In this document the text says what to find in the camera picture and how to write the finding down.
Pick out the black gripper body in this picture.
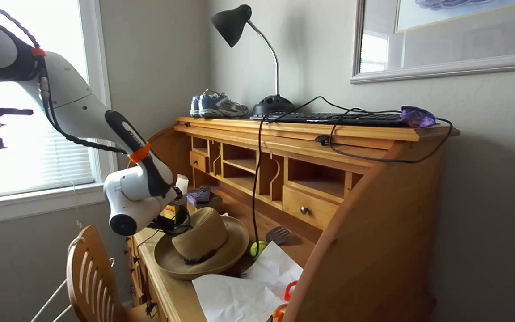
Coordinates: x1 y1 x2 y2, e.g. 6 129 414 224
149 199 190 237

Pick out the tan straw hat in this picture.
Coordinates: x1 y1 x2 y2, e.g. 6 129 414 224
153 206 253 283

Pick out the purple book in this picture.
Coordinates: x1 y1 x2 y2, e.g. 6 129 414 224
185 187 213 208

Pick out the yellow green ball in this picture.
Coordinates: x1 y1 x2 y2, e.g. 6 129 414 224
249 239 269 260

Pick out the crumpled white paper sheet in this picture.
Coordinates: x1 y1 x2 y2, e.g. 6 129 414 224
192 240 305 322

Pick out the wooden chair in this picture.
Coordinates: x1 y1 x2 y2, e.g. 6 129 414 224
65 224 165 322

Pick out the dark grey flat object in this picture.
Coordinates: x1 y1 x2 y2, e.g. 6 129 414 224
265 224 299 248

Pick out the grey blue sneaker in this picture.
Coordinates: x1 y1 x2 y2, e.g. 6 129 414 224
188 94 204 119
197 88 253 121

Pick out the black desk lamp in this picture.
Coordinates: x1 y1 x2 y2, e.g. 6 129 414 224
210 2 299 122

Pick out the window with white blinds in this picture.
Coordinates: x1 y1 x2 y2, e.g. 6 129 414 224
0 0 115 210

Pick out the wooden roll-top desk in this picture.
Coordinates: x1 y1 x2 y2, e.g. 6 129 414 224
128 115 462 322

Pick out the black keyboard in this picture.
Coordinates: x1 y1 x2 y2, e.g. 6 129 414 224
280 110 410 129

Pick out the purple computer mouse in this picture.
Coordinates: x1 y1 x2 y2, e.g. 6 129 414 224
399 106 439 131

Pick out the white framed picture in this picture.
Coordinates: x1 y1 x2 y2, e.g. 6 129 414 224
351 0 515 87

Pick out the black lamp cable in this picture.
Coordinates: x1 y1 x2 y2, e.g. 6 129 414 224
249 115 269 253

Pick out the red plastic ring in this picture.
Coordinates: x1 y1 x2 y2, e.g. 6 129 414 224
281 280 301 303

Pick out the black mouse cable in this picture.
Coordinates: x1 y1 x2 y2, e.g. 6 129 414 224
269 94 455 167

